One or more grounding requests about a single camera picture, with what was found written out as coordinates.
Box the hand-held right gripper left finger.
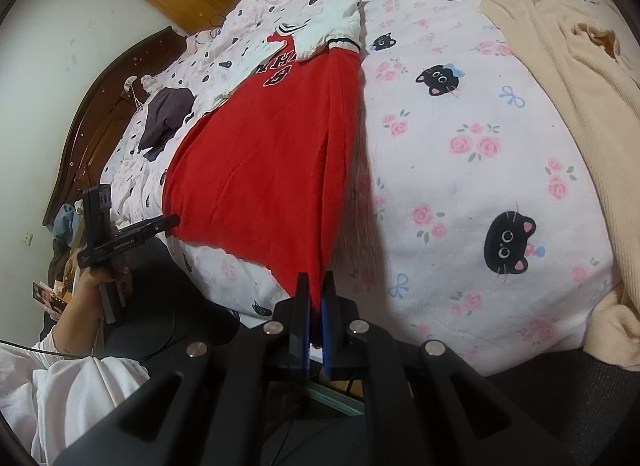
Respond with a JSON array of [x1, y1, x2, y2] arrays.
[[55, 273, 312, 466]]

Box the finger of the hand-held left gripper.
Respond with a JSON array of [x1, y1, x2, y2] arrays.
[[140, 214, 182, 245]]

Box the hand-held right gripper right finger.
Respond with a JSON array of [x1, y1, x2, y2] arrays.
[[320, 271, 585, 466]]

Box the red basketball jersey white sleeves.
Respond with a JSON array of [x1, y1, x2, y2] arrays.
[[162, 0, 367, 311]]

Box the person's left forearm white sleeve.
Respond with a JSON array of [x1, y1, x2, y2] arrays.
[[0, 296, 152, 463]]

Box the person's left hand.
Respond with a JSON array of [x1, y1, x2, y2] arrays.
[[71, 266, 134, 315]]

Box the blue clothing pile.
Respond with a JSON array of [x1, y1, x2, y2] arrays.
[[52, 201, 84, 247]]

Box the person's black pants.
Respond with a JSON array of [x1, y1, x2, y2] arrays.
[[102, 238, 242, 366]]

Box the dark wooden headboard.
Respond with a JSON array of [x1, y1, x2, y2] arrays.
[[42, 26, 189, 227]]

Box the photo cards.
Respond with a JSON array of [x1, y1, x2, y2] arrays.
[[32, 280, 69, 318]]

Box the dark brown garment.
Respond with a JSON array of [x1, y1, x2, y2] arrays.
[[137, 87, 197, 163]]

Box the pink floral cat quilt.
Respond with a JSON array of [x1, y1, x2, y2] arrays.
[[107, 0, 623, 378]]

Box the dark grey cloth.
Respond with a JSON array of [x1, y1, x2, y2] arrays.
[[484, 345, 640, 466]]

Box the beige knit sweater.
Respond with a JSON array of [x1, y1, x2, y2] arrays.
[[479, 0, 640, 375]]

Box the white cord on headboard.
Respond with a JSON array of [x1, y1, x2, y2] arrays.
[[123, 74, 157, 112]]

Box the black cable on quilt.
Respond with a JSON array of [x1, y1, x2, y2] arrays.
[[192, 13, 227, 45]]

